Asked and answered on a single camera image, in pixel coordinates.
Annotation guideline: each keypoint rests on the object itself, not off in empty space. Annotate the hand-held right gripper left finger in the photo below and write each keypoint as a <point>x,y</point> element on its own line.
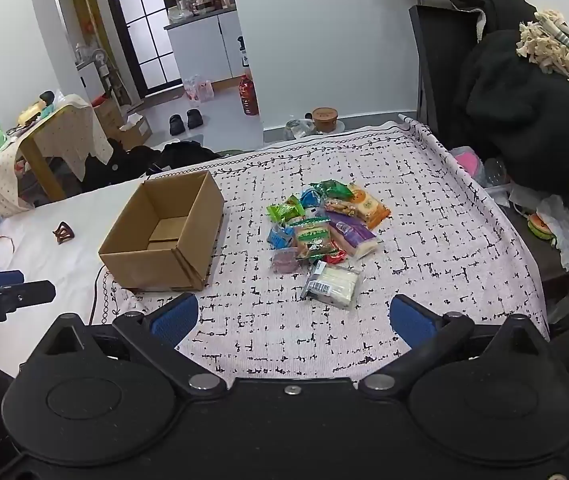
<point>177,317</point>

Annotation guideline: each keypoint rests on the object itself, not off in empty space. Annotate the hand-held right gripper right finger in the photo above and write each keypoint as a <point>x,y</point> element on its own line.
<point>412,320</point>

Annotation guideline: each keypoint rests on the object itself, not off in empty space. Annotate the brown cardboard box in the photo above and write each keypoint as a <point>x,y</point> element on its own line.
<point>164,240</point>

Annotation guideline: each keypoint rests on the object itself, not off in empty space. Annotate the white snack packet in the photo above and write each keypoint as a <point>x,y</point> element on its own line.
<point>332,284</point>

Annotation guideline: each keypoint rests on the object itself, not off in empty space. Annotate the purple snack packet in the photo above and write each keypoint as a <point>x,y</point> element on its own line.
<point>357,239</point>

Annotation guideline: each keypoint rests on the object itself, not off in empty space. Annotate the red snack packet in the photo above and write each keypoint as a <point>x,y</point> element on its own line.
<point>335,256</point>

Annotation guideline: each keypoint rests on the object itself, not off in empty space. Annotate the dark pink snack packet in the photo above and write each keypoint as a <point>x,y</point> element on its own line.
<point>284,261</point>

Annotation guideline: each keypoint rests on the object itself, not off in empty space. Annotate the orange snack packet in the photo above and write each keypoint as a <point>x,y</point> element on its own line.
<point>368,205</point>

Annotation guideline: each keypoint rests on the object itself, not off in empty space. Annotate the green label snack packet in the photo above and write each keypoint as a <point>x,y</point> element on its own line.
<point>314,239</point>

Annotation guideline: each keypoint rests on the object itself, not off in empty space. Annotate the small blue snack packet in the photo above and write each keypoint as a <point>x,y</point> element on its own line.
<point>280,236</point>

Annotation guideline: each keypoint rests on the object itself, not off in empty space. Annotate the clear nut snack packet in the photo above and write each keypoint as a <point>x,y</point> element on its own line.
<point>340,206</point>

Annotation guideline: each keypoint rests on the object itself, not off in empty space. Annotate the bright green snack packet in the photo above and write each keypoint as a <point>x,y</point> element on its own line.
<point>284,211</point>

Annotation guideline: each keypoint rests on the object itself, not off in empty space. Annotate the dark green snack packet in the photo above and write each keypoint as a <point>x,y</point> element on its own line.
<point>333,189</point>

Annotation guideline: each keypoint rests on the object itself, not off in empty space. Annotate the white bed sheet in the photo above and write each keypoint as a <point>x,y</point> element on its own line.
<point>39,255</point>

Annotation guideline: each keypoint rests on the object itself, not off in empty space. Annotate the black and white printed blanket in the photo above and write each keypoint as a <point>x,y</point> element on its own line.
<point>414,270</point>

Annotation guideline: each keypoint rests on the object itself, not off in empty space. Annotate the brown hair claw clip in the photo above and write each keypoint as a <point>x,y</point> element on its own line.
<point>63,233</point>

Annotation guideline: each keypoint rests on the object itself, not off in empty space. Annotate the small table with dotted cloth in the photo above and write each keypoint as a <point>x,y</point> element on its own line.
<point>39,145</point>

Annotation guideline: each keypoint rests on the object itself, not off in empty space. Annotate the burger toy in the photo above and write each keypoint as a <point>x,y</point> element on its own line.
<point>539,227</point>

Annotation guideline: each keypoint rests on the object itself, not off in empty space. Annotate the black clothes pile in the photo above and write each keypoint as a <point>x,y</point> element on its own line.
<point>119,162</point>

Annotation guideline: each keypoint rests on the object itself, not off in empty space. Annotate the black bag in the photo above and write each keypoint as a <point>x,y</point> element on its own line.
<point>184,154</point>

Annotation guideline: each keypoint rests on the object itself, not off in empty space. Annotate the pink round item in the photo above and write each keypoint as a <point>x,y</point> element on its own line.
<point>467,162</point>

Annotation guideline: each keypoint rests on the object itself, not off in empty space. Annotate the white plastic bag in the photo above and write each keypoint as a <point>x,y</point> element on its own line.
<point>562,220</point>

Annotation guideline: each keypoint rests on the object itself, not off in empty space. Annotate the cardboard box on floor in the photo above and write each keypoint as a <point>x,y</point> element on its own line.
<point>132,130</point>

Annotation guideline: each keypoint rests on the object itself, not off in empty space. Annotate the black slipper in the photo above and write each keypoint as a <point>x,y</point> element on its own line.
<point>176,124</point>
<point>194,119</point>

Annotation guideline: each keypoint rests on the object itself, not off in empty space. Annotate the brown round tub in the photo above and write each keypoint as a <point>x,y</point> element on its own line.
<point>325,119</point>

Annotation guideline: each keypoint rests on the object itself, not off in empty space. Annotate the clear plastic bag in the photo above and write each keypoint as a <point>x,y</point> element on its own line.
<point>297,127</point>

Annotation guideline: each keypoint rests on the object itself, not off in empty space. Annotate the pink plastic bag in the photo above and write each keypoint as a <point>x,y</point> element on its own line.
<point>199,89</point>

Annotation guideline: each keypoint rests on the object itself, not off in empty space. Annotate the black coat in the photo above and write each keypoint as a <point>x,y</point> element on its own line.
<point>519,95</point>

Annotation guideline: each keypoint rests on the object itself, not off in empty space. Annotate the white cabinet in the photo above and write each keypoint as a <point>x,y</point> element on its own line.
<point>204,47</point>

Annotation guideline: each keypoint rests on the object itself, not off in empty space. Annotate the beige fringed cloth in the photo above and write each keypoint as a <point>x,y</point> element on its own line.
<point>559,45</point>

